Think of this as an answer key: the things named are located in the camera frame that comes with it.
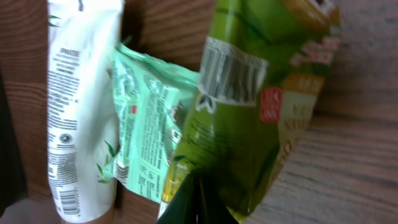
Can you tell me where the white tube with gold cap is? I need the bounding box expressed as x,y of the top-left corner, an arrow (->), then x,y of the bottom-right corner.
47,0 -> 124,223

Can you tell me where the green yellow snack packet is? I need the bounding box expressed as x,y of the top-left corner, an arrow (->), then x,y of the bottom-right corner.
169,0 -> 340,223

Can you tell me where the teal snack packet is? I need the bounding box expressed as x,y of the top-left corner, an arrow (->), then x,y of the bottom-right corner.
103,45 -> 199,203

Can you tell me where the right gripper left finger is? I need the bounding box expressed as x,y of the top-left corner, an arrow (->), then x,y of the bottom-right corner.
1,77 -> 27,216

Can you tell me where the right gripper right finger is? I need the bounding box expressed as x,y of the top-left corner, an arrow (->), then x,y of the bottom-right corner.
157,169 -> 239,224

